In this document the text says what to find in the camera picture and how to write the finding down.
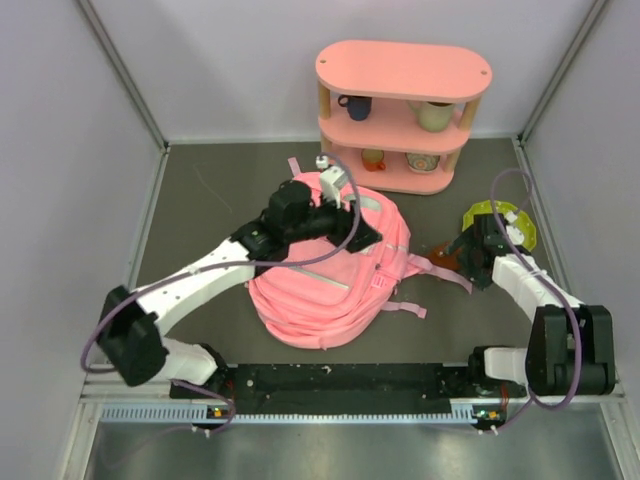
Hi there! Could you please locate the green polka dot plate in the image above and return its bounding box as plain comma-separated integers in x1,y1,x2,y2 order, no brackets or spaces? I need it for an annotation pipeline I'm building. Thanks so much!
462,200,537,251

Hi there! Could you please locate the pink three-tier wooden shelf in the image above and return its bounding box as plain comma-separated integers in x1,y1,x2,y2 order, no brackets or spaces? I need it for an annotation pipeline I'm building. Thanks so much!
315,40,492,195

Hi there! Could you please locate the brown leather wallet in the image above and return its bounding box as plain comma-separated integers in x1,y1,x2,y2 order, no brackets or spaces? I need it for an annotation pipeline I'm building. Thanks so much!
426,242,462,273

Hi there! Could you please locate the patterned flower-shaped bowl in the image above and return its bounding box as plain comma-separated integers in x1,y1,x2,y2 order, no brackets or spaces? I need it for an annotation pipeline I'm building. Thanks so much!
405,152,440,174

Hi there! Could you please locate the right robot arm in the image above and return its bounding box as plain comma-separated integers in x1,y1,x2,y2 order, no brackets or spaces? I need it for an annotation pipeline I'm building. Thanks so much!
444,214,616,396

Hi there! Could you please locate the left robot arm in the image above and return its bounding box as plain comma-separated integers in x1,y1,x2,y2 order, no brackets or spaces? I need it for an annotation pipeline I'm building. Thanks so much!
97,180,382,397

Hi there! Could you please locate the pink student backpack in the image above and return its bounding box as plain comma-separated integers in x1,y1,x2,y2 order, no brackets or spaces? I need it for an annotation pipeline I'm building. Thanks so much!
248,159,472,350

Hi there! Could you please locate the beige ceramic mug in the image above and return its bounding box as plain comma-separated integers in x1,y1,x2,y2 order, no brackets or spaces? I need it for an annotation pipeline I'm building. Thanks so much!
407,101,455,133

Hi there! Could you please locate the dark blue mug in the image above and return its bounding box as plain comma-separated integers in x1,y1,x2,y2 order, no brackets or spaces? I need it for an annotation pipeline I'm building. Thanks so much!
337,95,372,121

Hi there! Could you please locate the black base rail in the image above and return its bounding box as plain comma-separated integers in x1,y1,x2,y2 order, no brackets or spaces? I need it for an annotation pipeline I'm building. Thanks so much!
169,362,481,414

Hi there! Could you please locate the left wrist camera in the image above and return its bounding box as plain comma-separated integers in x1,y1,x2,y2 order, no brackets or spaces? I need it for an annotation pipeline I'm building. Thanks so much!
315,155,348,209

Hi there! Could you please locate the orange cup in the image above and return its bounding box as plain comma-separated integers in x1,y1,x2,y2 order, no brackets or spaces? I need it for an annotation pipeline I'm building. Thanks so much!
361,149,386,172

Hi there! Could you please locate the white cable duct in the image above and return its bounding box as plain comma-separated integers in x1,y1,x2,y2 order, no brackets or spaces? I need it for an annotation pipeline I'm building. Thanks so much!
100,403,503,427

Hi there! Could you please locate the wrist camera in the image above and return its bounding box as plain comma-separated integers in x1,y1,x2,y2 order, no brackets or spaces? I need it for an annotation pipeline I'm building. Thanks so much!
504,211,526,246
315,155,348,209

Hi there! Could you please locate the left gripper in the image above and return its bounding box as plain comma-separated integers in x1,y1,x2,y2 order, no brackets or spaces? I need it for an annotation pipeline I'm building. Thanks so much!
286,186,381,253

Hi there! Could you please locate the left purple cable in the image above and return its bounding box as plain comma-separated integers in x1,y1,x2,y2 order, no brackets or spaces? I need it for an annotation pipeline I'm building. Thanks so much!
80,151,361,434

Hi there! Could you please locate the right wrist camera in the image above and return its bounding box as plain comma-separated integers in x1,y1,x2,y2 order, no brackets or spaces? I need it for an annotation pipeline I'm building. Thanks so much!
504,211,526,246

